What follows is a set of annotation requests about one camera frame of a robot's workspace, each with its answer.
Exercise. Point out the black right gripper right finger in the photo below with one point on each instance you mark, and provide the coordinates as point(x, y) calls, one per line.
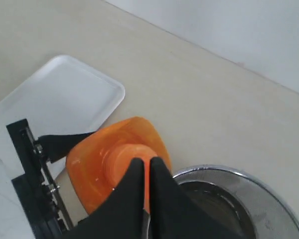
point(173, 215)

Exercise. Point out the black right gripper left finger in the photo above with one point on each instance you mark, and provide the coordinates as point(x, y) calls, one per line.
point(121, 215)

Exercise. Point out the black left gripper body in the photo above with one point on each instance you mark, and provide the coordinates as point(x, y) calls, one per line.
point(36, 188)

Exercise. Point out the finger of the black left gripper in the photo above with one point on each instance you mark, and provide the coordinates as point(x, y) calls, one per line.
point(55, 147)

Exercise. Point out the orange pump soap bottle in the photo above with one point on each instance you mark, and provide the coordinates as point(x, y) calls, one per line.
point(97, 164)

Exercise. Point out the small stainless steel bowl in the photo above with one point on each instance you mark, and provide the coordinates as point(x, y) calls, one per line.
point(221, 206)

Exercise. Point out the steel mesh colander bowl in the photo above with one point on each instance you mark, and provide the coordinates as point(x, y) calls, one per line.
point(272, 217)

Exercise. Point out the white rectangular plastic tray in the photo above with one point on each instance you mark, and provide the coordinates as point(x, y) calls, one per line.
point(65, 96)

